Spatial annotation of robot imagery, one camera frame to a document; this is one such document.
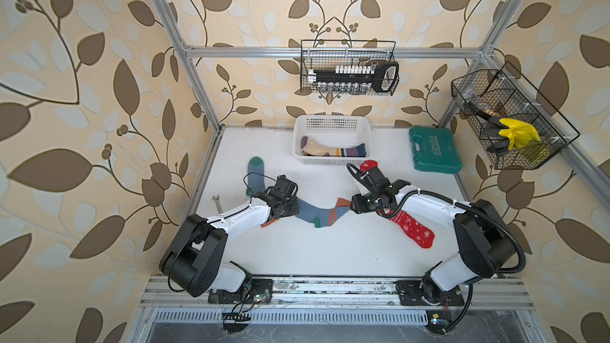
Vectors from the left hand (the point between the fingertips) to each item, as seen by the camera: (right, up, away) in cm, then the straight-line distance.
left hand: (291, 204), depth 90 cm
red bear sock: (+33, +14, +15) cm, 39 cm away
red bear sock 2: (+48, -11, -4) cm, 49 cm away
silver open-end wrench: (-31, -1, +5) cm, 31 cm away
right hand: (+25, -1, 0) cm, 25 cm away
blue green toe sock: (+11, -5, 0) cm, 12 cm away
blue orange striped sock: (-16, +7, +11) cm, 21 cm away
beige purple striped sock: (+8, +22, +16) cm, 28 cm away
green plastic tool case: (+62, +21, +15) cm, 67 cm away
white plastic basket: (+18, +26, +26) cm, 41 cm away
